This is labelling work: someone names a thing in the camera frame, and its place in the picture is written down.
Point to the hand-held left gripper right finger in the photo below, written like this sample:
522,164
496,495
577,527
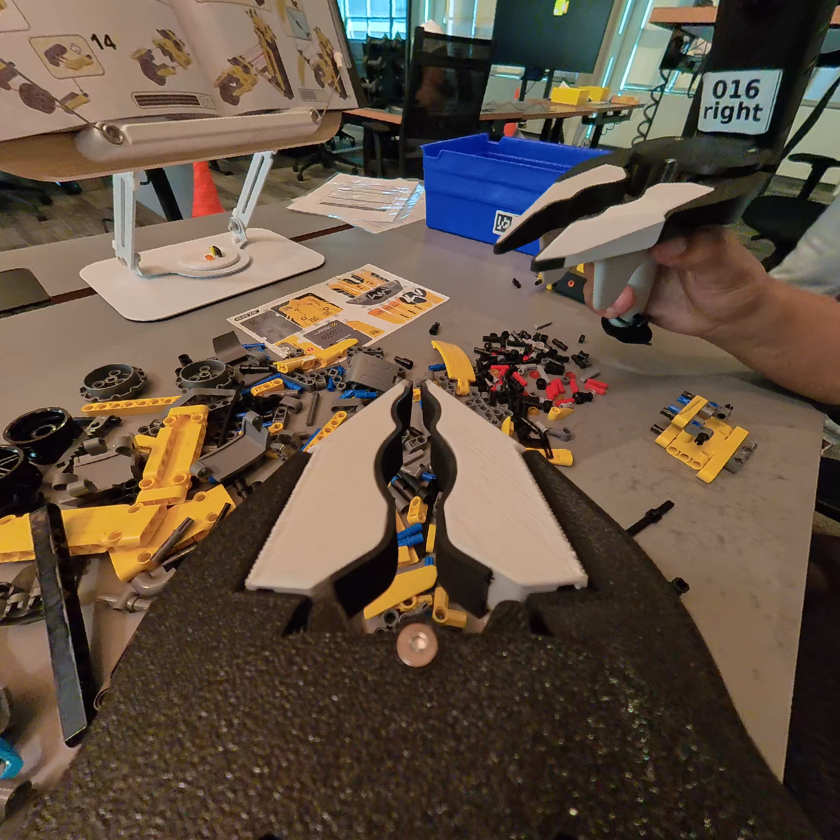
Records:
512,518

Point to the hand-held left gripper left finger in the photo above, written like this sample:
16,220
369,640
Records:
321,512

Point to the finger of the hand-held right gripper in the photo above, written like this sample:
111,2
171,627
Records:
623,223
571,190

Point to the person's right forearm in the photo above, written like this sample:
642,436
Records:
800,348

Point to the person's right hand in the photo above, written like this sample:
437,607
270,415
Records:
709,282

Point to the black office chair with armrest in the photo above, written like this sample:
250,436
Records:
781,216

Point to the black piece with orange dot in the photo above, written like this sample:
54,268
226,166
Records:
569,285

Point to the yellow storage bin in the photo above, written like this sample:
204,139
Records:
571,95

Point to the blue storage bin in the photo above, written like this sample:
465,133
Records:
472,190

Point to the person's grey shirt sleeve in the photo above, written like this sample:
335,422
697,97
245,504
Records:
814,249

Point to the wooden background desk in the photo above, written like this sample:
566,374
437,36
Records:
499,113

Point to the long black axle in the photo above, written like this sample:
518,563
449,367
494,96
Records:
649,516

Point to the heap of small black pins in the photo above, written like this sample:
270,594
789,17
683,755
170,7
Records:
525,380

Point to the black monitor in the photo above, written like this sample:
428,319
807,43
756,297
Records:
551,33

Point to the black mesh office chair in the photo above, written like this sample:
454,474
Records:
446,85

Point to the pile of yellow building pieces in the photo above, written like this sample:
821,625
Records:
164,459

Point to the yellow curved panel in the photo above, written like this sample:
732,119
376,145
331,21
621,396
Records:
453,361

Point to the grey wheel hub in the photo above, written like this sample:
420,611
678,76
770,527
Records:
203,374
113,382

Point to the yellow and grey sticker sheet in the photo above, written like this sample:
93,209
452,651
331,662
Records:
315,315

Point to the yellow brick assembly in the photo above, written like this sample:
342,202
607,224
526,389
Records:
705,436

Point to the papers in clear sleeve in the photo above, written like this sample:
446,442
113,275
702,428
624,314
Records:
358,200

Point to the white book stand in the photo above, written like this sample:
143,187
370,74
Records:
275,262

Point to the black rubber strip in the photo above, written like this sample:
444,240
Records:
59,623

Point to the black rubber tyre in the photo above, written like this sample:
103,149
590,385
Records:
39,434
13,472

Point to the person's dark trousers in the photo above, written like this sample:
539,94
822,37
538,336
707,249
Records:
820,590

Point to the orange traffic cone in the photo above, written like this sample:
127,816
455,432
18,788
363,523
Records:
207,193

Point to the black flat device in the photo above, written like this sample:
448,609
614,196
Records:
19,290

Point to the teal building piece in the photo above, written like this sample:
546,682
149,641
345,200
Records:
6,758

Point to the building instruction booklet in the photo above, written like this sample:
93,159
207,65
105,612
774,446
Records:
164,79

